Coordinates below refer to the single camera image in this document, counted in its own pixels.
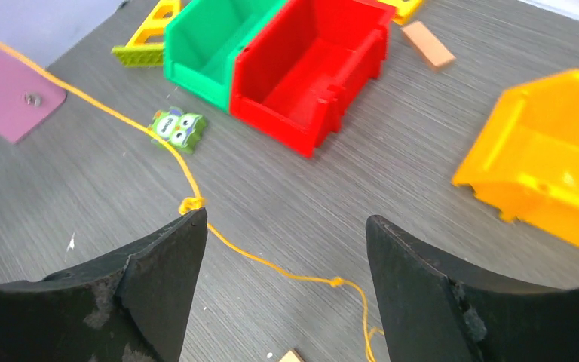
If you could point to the yellow triangle block near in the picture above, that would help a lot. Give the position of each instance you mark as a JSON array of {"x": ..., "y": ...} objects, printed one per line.
[{"x": 146, "y": 47}]

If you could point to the green owl toy block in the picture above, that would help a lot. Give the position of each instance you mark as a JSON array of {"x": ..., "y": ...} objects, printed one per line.
[{"x": 181, "y": 130}]

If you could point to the tan wooden block far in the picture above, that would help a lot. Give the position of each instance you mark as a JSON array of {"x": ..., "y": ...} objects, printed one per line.
[{"x": 433, "y": 52}]

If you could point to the orange plastic bin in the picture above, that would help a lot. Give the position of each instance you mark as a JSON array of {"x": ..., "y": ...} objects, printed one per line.
[{"x": 525, "y": 162}]

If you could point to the yellow triangle block far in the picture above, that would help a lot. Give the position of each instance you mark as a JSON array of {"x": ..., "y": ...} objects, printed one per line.
[{"x": 404, "y": 9}]

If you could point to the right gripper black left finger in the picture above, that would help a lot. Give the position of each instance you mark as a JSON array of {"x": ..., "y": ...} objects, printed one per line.
[{"x": 130, "y": 304}]

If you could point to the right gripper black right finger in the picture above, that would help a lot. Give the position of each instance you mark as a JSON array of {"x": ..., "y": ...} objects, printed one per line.
[{"x": 435, "y": 306}]

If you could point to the tan wooden block near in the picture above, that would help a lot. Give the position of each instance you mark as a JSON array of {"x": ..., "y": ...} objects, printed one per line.
[{"x": 291, "y": 356}]

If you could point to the green plastic bin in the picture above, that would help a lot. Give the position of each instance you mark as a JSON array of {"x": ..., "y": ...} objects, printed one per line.
[{"x": 203, "y": 41}]

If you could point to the tan wooden block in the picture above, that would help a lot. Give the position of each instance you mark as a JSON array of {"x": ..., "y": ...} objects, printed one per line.
[
  {"x": 433, "y": 52},
  {"x": 291, "y": 356}
]

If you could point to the pink gripper stand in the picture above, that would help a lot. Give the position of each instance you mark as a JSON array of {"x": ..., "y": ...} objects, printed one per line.
[{"x": 26, "y": 98}]

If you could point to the red plastic bin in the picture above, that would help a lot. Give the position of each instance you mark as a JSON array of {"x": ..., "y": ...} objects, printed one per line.
[{"x": 296, "y": 78}]

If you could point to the yellow triangle block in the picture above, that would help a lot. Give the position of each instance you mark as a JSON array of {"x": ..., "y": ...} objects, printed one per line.
[
  {"x": 146, "y": 47},
  {"x": 404, "y": 9}
]

